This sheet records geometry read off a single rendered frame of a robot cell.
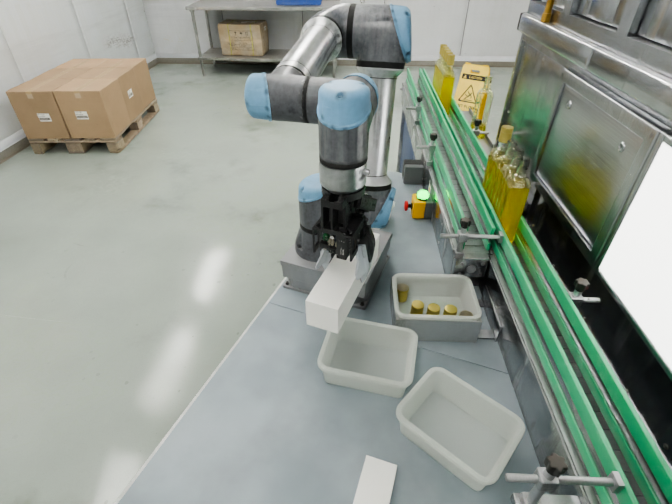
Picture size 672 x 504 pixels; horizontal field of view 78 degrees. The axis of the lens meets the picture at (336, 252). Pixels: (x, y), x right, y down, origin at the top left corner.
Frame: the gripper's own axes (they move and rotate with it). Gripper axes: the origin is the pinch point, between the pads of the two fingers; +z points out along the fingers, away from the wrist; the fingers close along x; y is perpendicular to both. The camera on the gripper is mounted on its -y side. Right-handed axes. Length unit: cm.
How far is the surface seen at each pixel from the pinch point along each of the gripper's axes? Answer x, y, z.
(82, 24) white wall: -449, -332, 31
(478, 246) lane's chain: 24, -49, 21
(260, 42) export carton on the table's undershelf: -311, -490, 68
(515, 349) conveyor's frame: 37.0, -16.5, 25.9
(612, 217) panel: 49, -36, -2
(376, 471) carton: 14.6, 21.4, 28.1
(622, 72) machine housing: 44, -54, -28
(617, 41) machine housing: 43, -65, -32
